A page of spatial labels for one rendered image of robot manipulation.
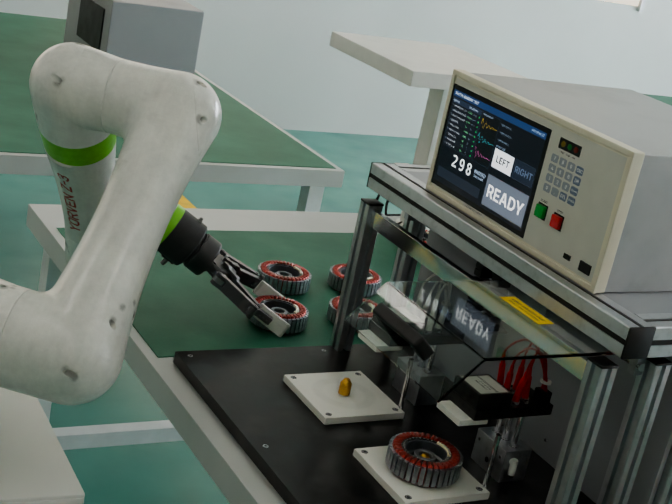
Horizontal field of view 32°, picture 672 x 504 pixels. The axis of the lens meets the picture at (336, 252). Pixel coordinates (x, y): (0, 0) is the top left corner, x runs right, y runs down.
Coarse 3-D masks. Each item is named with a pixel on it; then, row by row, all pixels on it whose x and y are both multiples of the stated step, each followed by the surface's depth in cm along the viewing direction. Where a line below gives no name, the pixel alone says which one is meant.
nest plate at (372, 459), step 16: (368, 448) 180; (384, 448) 181; (368, 464) 175; (384, 464) 176; (384, 480) 172; (400, 480) 173; (464, 480) 176; (400, 496) 168; (416, 496) 169; (432, 496) 170; (448, 496) 171; (464, 496) 172; (480, 496) 174
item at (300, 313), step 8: (264, 296) 228; (272, 296) 229; (280, 296) 229; (264, 304) 226; (272, 304) 228; (280, 304) 228; (288, 304) 228; (296, 304) 228; (280, 312) 227; (288, 312) 228; (296, 312) 224; (304, 312) 225; (256, 320) 222; (288, 320) 220; (296, 320) 222; (304, 320) 223; (264, 328) 221; (296, 328) 222; (304, 328) 225
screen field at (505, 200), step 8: (488, 176) 184; (488, 184) 184; (496, 184) 182; (504, 184) 181; (488, 192) 184; (496, 192) 182; (504, 192) 181; (512, 192) 179; (520, 192) 178; (488, 200) 184; (496, 200) 182; (504, 200) 181; (512, 200) 179; (520, 200) 178; (496, 208) 182; (504, 208) 181; (512, 208) 179; (520, 208) 177; (504, 216) 181; (512, 216) 179; (520, 216) 177; (520, 224) 177
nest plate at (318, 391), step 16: (288, 384) 197; (304, 384) 196; (320, 384) 197; (336, 384) 199; (352, 384) 200; (368, 384) 201; (304, 400) 192; (320, 400) 192; (336, 400) 193; (352, 400) 194; (368, 400) 195; (384, 400) 197; (320, 416) 188; (336, 416) 188; (352, 416) 189; (368, 416) 190; (384, 416) 192; (400, 416) 194
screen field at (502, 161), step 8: (496, 152) 182; (504, 152) 181; (496, 160) 182; (504, 160) 181; (512, 160) 179; (496, 168) 182; (504, 168) 181; (512, 168) 179; (520, 168) 178; (528, 168) 176; (512, 176) 179; (520, 176) 178; (528, 176) 176; (528, 184) 176
